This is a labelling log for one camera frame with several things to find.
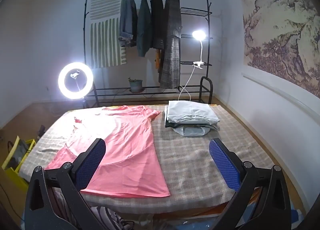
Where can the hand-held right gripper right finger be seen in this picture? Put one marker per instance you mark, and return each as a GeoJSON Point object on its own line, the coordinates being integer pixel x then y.
{"type": "Point", "coordinates": [225, 167]}

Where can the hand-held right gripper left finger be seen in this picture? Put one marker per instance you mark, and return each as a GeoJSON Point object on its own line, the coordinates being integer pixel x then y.
{"type": "Point", "coordinates": [91, 165]}

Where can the pink t-shirt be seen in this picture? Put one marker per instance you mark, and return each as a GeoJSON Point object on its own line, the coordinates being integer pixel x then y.
{"type": "Point", "coordinates": [125, 140]}

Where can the black metal clothes rack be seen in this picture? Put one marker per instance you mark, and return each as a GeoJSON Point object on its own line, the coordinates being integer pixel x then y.
{"type": "Point", "coordinates": [195, 10]}

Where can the plaid bed blanket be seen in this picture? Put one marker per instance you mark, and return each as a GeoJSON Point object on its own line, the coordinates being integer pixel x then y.
{"type": "Point", "coordinates": [195, 160]}

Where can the striped cloth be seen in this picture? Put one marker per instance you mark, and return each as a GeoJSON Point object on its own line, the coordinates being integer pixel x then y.
{"type": "Point", "coordinates": [105, 217]}

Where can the white folded garment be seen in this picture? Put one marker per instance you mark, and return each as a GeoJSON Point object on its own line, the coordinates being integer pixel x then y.
{"type": "Point", "coordinates": [190, 112]}

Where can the small potted plant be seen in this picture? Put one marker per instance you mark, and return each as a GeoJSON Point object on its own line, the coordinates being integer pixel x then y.
{"type": "Point", "coordinates": [136, 86]}

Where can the white clip lamp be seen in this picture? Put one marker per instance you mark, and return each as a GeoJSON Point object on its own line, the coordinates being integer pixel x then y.
{"type": "Point", "coordinates": [199, 34]}

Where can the grey plaid coat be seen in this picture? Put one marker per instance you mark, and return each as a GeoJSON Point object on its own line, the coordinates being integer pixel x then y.
{"type": "Point", "coordinates": [171, 32]}

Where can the dark green jacket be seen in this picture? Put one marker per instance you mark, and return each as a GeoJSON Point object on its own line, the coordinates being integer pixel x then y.
{"type": "Point", "coordinates": [144, 27]}

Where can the blue denim jacket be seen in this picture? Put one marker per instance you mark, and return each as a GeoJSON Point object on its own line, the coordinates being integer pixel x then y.
{"type": "Point", "coordinates": [127, 20]}

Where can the black jacket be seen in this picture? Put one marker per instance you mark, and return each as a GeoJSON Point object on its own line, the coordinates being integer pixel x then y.
{"type": "Point", "coordinates": [157, 20]}

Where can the black metal bed rail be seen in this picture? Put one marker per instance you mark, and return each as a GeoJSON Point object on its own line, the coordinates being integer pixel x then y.
{"type": "Point", "coordinates": [210, 90]}

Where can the striped wall hanging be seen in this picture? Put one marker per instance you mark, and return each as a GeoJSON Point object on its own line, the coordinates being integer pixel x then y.
{"type": "Point", "coordinates": [105, 40]}

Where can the landscape wall mural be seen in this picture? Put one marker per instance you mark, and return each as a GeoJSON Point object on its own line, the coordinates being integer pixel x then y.
{"type": "Point", "coordinates": [280, 32]}

